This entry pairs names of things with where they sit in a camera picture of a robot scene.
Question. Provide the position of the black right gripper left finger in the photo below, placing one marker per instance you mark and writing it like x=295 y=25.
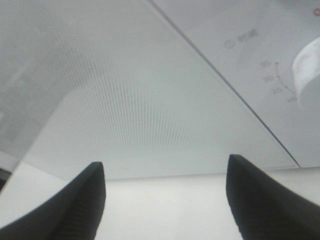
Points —
x=74 y=213

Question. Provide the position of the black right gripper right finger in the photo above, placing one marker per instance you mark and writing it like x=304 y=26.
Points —
x=264 y=209

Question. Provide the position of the white microwave door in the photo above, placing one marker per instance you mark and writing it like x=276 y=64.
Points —
x=113 y=81

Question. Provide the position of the white timer knob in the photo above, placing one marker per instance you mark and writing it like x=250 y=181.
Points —
x=306 y=75

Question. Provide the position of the white microwave oven body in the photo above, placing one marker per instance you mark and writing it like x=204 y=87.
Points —
x=252 y=44

